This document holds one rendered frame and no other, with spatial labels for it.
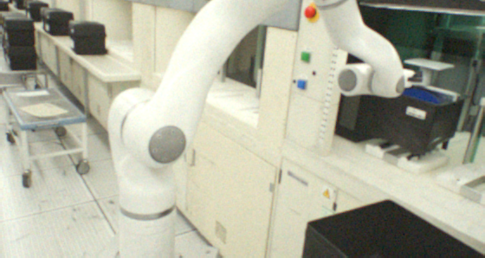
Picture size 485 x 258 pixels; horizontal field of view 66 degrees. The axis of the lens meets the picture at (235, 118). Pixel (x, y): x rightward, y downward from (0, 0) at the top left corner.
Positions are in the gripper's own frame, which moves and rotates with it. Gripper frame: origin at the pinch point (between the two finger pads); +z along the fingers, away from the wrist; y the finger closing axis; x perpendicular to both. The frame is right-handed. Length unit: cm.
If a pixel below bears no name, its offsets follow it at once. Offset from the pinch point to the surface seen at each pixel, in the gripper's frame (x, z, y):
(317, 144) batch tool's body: -28.7, -14.5, -19.3
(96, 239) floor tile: -120, -59, -127
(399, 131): -19.9, 3.4, 0.0
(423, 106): -9.5, 2.8, 6.2
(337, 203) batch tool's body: -45.0, -16.0, -5.9
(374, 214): -30, -36, 18
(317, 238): -28, -59, 19
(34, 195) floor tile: -120, -79, -194
